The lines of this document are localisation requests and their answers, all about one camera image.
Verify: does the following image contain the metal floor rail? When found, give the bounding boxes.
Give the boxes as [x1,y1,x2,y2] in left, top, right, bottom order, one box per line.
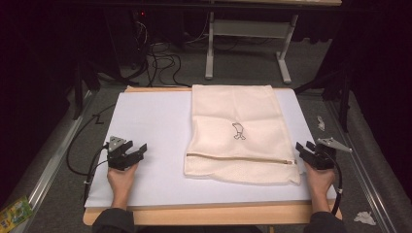
[324,96,400,233]
[17,89,95,229]

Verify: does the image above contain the large crumpled white tissue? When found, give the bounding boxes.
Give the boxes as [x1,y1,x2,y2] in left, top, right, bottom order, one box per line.
[353,211,378,227]

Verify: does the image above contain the bundle of black cables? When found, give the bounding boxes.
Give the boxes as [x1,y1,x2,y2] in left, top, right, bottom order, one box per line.
[129,17,192,88]

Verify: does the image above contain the black stand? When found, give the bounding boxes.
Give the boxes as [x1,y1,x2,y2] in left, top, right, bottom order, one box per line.
[292,62,355,134]
[71,59,102,121]

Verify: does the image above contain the left hand-held gripper cable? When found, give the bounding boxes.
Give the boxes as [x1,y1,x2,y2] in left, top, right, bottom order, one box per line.
[65,102,118,208]

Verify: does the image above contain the hand-held gripper cable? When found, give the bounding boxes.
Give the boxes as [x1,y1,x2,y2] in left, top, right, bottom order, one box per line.
[324,150,345,216]
[65,102,118,208]

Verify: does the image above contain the right hand-held gripper cable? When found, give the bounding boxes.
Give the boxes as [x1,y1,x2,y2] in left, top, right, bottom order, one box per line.
[324,150,345,216]

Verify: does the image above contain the person's left hand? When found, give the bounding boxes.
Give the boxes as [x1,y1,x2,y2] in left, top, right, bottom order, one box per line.
[106,162,140,204]

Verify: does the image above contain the cream mesh laundry bag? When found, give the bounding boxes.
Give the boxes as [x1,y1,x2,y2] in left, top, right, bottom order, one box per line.
[183,83,302,186]

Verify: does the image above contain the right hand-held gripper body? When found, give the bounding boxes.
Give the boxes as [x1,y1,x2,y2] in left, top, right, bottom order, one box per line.
[308,137,354,171]

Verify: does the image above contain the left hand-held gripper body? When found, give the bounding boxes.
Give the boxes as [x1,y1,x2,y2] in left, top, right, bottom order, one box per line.
[105,135,145,172]

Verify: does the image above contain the white metal frame desk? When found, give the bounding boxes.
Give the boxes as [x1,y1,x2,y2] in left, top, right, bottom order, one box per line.
[204,0,343,85]

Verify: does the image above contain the wooden table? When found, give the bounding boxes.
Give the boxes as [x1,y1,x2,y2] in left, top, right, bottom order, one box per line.
[82,84,343,227]

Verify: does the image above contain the person's right hand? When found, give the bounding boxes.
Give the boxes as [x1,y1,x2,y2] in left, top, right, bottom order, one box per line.
[303,160,337,202]

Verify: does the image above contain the green and yellow packet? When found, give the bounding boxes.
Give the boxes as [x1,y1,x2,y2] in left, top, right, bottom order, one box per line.
[0,195,35,233]

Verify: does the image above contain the white table mat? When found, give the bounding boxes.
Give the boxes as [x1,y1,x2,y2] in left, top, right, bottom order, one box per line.
[84,88,338,209]

